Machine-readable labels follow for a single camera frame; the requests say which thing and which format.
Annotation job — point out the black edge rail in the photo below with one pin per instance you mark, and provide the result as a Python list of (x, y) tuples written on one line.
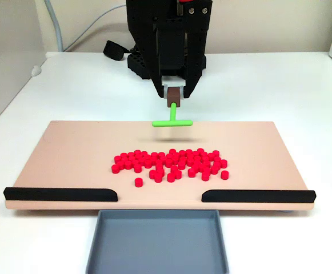
[(57, 194), (257, 196)]

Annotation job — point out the beige flat board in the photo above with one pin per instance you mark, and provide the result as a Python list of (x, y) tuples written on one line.
[(68, 160)]

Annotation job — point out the grey corrugated tube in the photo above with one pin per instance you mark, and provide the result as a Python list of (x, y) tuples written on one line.
[(57, 31)]

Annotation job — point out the red granule pile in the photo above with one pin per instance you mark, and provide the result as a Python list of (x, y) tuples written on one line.
[(171, 162)]

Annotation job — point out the grey shallow tray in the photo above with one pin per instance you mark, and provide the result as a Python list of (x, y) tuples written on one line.
[(157, 245)]

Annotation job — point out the green T-shaped pusher tool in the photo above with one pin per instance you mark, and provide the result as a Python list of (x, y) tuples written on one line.
[(172, 122)]

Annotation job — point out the small white bracket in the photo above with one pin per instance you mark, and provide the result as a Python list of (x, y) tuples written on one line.
[(36, 70)]

